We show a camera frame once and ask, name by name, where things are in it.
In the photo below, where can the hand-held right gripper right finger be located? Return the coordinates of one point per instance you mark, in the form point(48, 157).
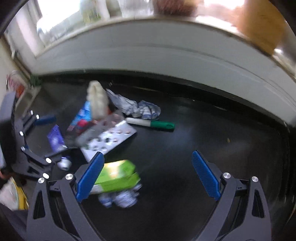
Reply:
point(205, 176)

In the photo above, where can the silver pill blister pack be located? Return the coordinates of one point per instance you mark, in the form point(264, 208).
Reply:
point(101, 126)
point(115, 139)

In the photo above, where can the green toy truck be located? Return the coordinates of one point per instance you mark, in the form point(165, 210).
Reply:
point(115, 175)

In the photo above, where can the crumpled blue white paper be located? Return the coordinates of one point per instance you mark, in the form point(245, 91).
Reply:
point(123, 199)

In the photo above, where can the blue red packet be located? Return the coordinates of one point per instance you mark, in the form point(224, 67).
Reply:
point(79, 118)

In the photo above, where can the crumpled blue white wrapper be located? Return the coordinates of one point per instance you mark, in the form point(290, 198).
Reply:
point(149, 110)

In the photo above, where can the green white marker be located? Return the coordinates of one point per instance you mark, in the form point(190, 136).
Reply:
point(159, 125)

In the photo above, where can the wooden cutting board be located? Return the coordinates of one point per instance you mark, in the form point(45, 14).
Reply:
point(261, 27)

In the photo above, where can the crumpled grey wrapper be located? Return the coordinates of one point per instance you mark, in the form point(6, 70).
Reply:
point(122, 103)

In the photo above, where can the clear plastic bag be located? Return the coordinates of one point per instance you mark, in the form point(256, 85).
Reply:
point(8, 194)

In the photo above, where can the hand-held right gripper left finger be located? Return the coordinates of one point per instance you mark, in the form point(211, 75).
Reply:
point(90, 176)

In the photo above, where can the white tissue wad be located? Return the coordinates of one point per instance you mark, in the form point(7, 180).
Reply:
point(97, 99)

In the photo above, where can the purple toothpaste tube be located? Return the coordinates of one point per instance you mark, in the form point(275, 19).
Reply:
point(55, 139)

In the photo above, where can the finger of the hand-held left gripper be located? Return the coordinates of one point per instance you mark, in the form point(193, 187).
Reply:
point(46, 119)
point(37, 158)

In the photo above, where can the window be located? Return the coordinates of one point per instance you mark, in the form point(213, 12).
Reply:
point(60, 20)

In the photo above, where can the brown round object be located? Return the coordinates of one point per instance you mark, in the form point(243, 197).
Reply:
point(175, 6)

